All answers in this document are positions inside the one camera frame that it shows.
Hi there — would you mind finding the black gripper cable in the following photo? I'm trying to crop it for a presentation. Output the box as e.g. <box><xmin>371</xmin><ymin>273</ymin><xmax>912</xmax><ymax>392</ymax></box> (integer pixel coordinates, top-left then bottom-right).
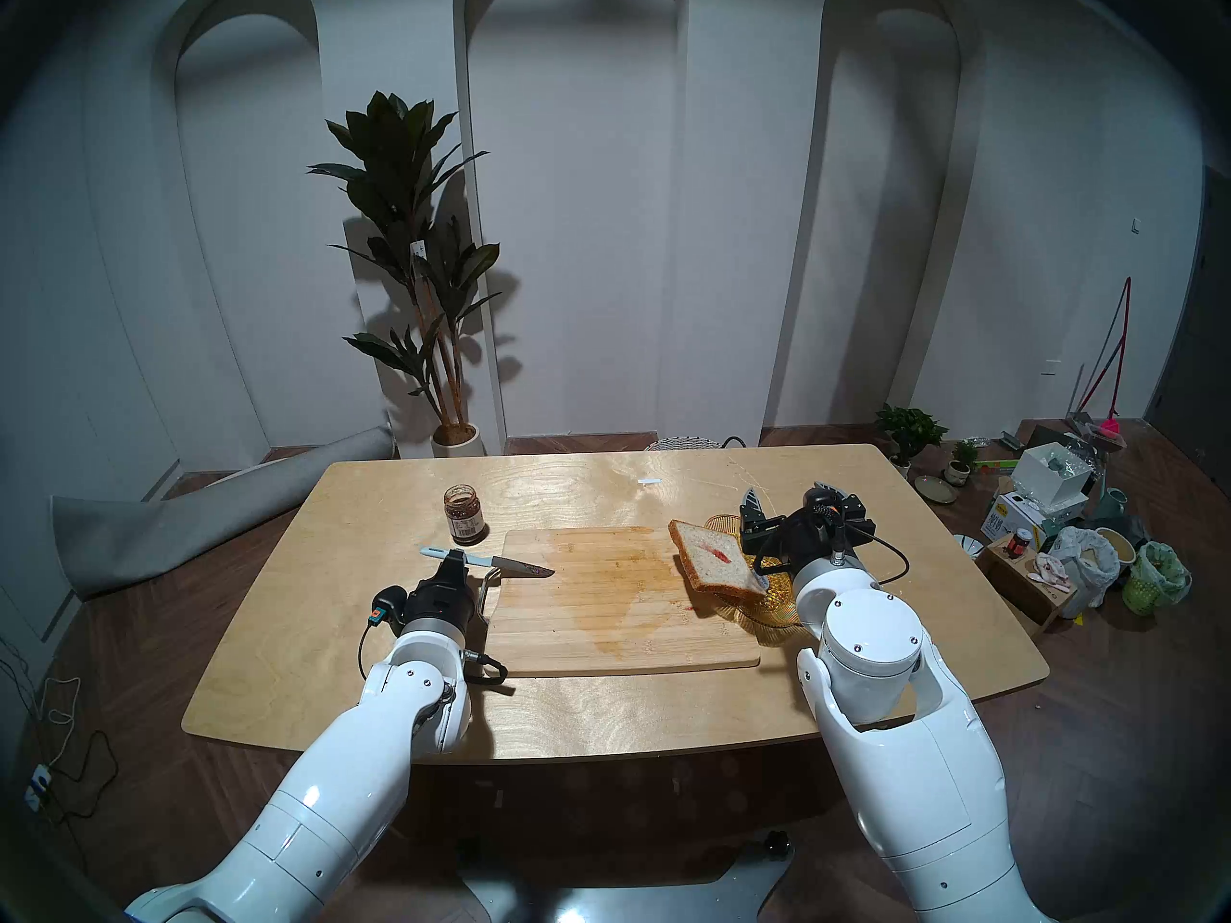
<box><xmin>861</xmin><ymin>536</ymin><xmax>911</xmax><ymax>586</ymax></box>
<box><xmin>358</xmin><ymin>623</ymin><xmax>509</xmax><ymax>686</ymax></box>

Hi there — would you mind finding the white yellow printed carton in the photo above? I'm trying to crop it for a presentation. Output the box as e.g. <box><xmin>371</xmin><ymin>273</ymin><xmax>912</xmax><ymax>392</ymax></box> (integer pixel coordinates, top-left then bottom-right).
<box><xmin>981</xmin><ymin>493</ymin><xmax>1049</xmax><ymax>545</ymax></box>

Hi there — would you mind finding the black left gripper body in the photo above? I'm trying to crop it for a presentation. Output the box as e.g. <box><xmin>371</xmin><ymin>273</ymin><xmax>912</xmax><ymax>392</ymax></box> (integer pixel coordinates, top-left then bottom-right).
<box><xmin>373</xmin><ymin>561</ymin><xmax>479</xmax><ymax>638</ymax></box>

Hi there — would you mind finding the dark door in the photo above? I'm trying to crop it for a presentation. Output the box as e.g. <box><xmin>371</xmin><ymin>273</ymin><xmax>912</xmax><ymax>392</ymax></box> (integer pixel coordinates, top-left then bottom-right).
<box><xmin>1144</xmin><ymin>166</ymin><xmax>1231</xmax><ymax>499</ymax></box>

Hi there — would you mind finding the white box appliance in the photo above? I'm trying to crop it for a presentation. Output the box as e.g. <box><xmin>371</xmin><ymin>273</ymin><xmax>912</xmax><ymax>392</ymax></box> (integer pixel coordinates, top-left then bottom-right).
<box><xmin>1010</xmin><ymin>442</ymin><xmax>1095</xmax><ymax>513</ymax></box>

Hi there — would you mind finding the white floor cable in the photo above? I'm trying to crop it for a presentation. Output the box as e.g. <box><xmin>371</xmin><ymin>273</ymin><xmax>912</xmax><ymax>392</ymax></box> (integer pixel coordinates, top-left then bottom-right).
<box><xmin>29</xmin><ymin>676</ymin><xmax>83</xmax><ymax>768</ymax></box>

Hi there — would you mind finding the glass jam jar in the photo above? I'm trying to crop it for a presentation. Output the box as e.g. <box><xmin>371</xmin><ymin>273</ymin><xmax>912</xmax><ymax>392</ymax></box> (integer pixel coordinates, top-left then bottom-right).
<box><xmin>442</xmin><ymin>485</ymin><xmax>485</xmax><ymax>545</ymax></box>

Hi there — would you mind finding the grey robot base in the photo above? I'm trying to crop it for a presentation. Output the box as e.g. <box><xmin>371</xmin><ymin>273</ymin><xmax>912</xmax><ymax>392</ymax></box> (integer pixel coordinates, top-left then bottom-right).
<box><xmin>457</xmin><ymin>830</ymin><xmax>797</xmax><ymax>923</ymax></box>

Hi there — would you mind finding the black floor cable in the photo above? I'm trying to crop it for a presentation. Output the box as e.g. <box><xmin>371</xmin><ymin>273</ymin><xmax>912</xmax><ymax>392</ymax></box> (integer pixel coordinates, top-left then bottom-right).
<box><xmin>43</xmin><ymin>729</ymin><xmax>121</xmax><ymax>821</ymax></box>

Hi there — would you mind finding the rolled grey mat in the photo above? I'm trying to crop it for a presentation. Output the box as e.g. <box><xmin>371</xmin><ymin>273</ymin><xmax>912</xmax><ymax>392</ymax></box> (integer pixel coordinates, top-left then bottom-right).
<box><xmin>51</xmin><ymin>426</ymin><xmax>395</xmax><ymax>600</ymax></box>

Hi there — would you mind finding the grey handled table knife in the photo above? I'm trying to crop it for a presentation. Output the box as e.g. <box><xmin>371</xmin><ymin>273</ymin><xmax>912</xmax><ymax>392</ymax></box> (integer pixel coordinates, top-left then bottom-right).
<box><xmin>420</xmin><ymin>546</ymin><xmax>556</xmax><ymax>579</ymax></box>

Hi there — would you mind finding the white bread slice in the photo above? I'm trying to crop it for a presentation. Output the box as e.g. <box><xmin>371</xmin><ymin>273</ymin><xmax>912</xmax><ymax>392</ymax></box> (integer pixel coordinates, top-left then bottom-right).
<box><xmin>668</xmin><ymin>519</ymin><xmax>770</xmax><ymax>602</ymax></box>

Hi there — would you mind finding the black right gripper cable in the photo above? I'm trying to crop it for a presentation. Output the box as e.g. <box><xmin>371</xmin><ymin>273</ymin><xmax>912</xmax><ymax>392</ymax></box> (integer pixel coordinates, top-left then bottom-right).
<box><xmin>861</xmin><ymin>536</ymin><xmax>911</xmax><ymax>586</ymax></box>

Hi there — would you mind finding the bushy small potted plant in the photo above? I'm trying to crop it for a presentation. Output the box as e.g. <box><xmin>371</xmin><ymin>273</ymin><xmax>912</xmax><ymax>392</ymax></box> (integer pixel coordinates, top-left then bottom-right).
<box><xmin>873</xmin><ymin>404</ymin><xmax>948</xmax><ymax>478</ymax></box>

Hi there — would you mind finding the wooden cutting board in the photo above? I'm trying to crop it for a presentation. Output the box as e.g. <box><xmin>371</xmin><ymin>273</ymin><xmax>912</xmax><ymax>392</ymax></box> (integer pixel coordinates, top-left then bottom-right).
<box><xmin>478</xmin><ymin>527</ymin><xmax>761</xmax><ymax>679</ymax></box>

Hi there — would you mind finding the green mesh bag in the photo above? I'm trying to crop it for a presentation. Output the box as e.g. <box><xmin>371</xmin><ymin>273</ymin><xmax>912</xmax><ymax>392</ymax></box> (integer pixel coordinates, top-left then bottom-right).
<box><xmin>1122</xmin><ymin>541</ymin><xmax>1193</xmax><ymax>616</ymax></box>

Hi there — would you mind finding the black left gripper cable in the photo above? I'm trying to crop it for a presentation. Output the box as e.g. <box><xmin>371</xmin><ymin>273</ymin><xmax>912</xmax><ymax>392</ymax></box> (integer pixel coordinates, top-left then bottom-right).
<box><xmin>358</xmin><ymin>623</ymin><xmax>509</xmax><ymax>686</ymax></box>

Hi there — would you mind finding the amber glass plate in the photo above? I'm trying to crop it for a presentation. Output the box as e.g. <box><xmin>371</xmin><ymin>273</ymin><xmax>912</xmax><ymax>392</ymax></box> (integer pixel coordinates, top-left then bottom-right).
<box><xmin>704</xmin><ymin>514</ymin><xmax>809</xmax><ymax>648</ymax></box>

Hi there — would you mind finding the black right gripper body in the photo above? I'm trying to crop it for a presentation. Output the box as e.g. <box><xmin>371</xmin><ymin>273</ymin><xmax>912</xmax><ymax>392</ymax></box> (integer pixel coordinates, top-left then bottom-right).
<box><xmin>742</xmin><ymin>484</ymin><xmax>878</xmax><ymax>578</ymax></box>

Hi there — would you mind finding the white plastic bag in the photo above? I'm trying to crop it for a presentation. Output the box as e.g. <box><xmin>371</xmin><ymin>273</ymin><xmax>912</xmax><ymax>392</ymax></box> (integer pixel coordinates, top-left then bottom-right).
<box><xmin>1048</xmin><ymin>525</ymin><xmax>1121</xmax><ymax>619</ymax></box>

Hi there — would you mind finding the red handled broom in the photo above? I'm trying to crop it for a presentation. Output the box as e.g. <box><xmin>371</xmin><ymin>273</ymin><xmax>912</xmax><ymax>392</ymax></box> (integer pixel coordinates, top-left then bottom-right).
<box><xmin>1075</xmin><ymin>277</ymin><xmax>1133</xmax><ymax>441</ymax></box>

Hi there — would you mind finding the tall potted plant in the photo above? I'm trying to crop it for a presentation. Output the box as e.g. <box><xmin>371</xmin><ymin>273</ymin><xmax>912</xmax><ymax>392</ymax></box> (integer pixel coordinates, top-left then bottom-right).
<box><xmin>308</xmin><ymin>91</ymin><xmax>503</xmax><ymax>459</ymax></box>

